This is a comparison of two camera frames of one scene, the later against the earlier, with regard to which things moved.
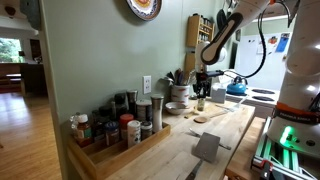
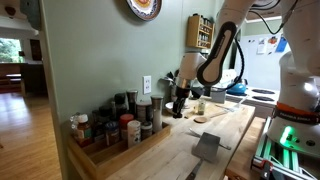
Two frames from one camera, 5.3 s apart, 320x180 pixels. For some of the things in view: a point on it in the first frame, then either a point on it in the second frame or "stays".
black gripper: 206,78 to 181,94
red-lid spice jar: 124,125 stays
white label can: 144,110 stays
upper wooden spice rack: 199,30 stays
